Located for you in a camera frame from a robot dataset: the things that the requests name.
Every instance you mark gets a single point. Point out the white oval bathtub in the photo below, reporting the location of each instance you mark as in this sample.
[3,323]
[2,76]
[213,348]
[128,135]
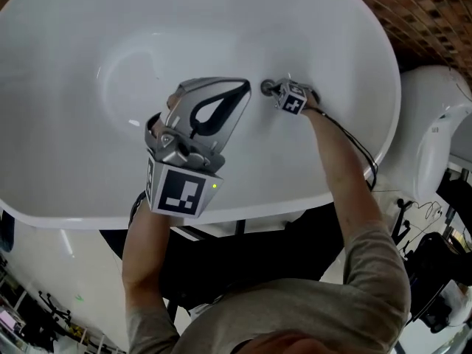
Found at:
[110,142]

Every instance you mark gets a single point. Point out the person's right forearm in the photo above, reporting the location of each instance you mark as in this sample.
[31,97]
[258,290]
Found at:
[332,153]

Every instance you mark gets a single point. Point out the person's black trousers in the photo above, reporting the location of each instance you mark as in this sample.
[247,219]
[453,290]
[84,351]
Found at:
[221,264]

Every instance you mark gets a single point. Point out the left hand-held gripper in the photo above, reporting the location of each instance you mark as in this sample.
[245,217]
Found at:
[180,194]

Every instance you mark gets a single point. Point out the white egg-shaped toilet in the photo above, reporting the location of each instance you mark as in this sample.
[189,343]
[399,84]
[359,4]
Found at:
[424,124]

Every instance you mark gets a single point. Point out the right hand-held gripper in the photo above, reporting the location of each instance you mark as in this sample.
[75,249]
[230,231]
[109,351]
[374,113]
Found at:
[293,100]

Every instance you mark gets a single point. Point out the person's grey shirt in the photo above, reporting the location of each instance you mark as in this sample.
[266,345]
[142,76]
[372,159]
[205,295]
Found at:
[295,308]

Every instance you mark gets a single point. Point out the person's left forearm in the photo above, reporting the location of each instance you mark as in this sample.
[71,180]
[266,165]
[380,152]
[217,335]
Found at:
[144,249]

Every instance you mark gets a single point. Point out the round metal bathtub drain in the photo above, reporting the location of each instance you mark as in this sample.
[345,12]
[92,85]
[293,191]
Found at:
[265,86]

